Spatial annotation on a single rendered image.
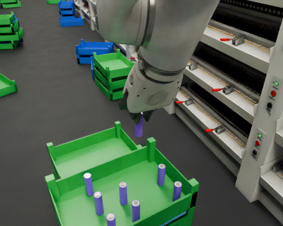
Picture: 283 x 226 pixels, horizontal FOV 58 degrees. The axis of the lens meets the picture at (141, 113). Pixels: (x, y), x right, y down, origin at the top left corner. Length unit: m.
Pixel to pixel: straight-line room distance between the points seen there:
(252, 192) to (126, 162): 0.57
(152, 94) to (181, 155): 0.84
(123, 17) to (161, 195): 0.48
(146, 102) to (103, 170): 0.29
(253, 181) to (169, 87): 0.70
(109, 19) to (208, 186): 0.95
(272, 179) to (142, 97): 0.70
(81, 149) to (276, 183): 0.74
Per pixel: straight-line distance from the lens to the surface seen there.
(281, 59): 0.87
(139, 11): 0.34
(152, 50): 0.38
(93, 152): 1.05
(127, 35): 0.35
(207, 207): 1.09
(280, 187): 1.03
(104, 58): 1.92
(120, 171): 0.74
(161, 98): 0.49
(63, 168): 1.01
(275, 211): 1.14
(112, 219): 0.56
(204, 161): 1.27
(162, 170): 0.66
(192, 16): 0.34
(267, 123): 0.94
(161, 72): 0.40
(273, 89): 0.90
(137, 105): 0.48
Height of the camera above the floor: 0.85
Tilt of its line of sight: 33 degrees down
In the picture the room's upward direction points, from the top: straight up
